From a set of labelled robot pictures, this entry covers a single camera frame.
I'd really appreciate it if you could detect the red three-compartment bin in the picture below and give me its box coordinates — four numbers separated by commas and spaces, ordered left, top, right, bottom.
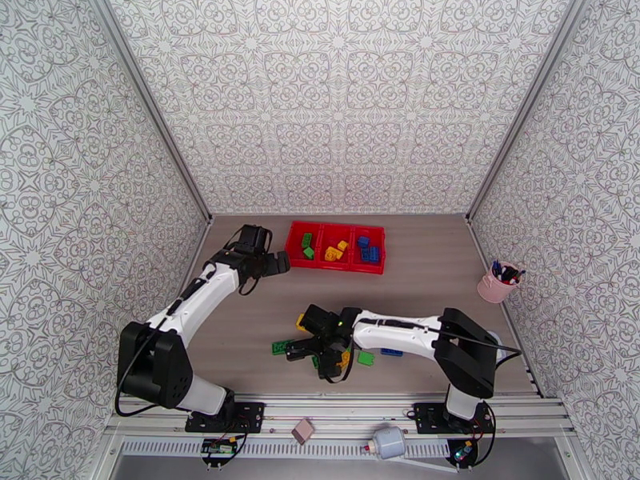
285, 221, 389, 276

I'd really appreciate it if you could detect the small pink block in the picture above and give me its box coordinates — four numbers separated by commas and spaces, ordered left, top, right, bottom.
291, 418, 316, 446

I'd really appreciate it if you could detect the white cylindrical bottle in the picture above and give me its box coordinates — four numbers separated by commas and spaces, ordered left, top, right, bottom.
362, 426, 409, 457

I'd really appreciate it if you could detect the left green circuit board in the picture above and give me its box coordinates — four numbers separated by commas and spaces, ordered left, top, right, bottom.
201, 437, 237, 457

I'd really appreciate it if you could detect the pink pen cup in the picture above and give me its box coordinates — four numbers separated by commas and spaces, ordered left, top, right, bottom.
477, 263, 521, 305

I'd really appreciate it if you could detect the aluminium frame rail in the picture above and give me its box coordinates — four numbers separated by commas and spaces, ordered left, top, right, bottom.
105, 392, 576, 440

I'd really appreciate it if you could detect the aluminium side rail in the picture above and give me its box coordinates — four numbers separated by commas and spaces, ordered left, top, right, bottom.
139, 218, 214, 394
466, 218, 546, 398

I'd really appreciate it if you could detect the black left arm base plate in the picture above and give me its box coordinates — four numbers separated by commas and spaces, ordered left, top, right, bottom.
186, 401, 265, 434

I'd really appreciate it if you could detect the white slotted cable duct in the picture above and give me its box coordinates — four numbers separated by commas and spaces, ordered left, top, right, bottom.
121, 439, 451, 458

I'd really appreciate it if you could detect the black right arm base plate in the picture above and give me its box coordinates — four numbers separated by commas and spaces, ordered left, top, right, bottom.
412, 402, 494, 434

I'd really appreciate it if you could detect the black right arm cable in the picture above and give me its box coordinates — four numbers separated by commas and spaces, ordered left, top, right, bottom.
439, 329, 522, 367

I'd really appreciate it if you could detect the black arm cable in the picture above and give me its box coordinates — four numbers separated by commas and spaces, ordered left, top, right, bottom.
439, 329, 522, 367
114, 273, 216, 418

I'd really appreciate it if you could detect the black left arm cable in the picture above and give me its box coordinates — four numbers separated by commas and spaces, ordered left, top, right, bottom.
114, 273, 216, 418

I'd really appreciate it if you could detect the aluminium frame post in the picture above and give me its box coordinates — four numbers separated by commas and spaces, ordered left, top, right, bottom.
465, 0, 589, 225
85, 0, 214, 225

